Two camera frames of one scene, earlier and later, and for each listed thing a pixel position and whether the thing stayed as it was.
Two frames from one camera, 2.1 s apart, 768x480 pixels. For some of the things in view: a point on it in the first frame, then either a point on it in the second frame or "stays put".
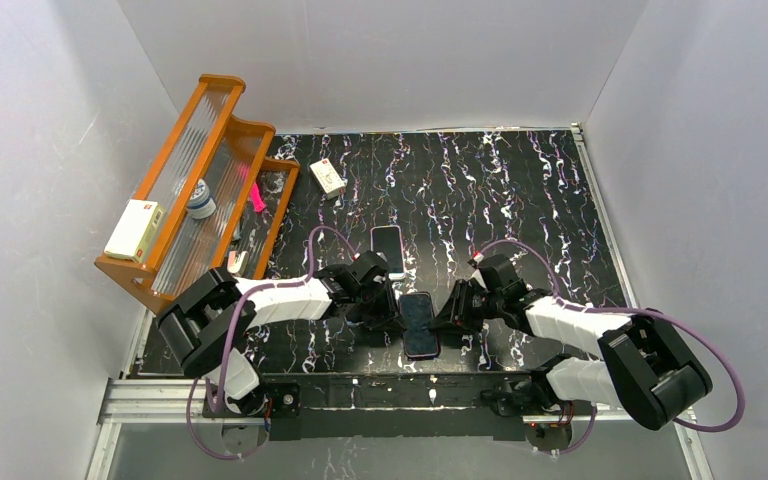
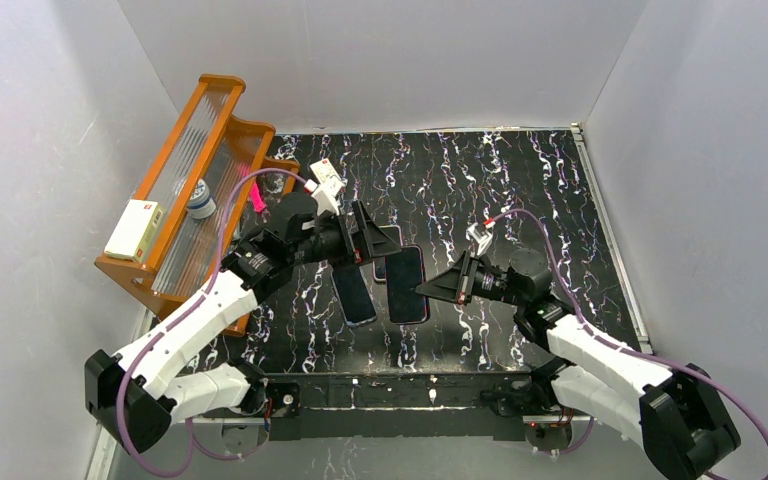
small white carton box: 327,177 stays put
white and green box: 135,231 stays put
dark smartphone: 419,324 → 406,273
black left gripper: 385,310 → 358,235
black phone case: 419,325 → 405,272
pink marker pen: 256,198 stays put
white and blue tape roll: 201,204 stays put
